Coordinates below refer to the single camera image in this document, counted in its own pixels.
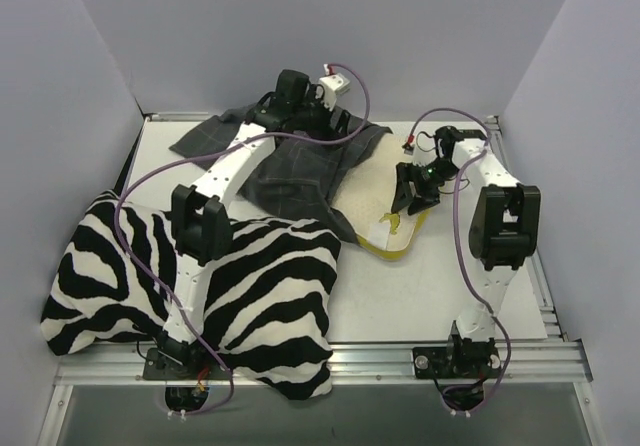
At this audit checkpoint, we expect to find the aluminium rail frame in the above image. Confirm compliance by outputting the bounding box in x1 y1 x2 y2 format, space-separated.
37 110 596 446

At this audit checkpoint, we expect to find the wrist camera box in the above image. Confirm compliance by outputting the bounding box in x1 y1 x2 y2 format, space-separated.
318 73 351 102
405 145 436 166

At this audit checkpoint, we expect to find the white pillow with yellow edge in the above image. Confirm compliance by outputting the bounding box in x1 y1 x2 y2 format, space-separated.
331 133 429 261

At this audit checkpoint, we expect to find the dark grey checked pillowcase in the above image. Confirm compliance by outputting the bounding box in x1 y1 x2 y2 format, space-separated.
169 106 391 243

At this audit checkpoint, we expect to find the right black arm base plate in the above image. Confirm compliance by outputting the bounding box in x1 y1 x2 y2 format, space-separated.
412 343 502 380

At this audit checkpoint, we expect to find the zebra striped cushion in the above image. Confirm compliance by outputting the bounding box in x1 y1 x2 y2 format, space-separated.
40 190 341 400

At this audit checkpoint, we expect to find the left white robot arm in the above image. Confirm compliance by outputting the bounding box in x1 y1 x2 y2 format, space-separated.
157 66 350 377

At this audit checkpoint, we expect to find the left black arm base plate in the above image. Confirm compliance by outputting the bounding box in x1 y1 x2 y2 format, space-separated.
142 348 228 381

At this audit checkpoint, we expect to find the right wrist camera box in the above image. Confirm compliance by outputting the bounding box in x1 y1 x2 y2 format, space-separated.
405 145 436 166

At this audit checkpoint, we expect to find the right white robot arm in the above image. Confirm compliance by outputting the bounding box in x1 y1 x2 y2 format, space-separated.
391 125 541 375

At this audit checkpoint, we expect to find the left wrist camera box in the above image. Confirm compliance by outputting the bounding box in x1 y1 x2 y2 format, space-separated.
318 73 351 102

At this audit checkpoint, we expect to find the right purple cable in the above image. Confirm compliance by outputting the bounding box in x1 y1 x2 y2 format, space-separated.
407 108 512 412

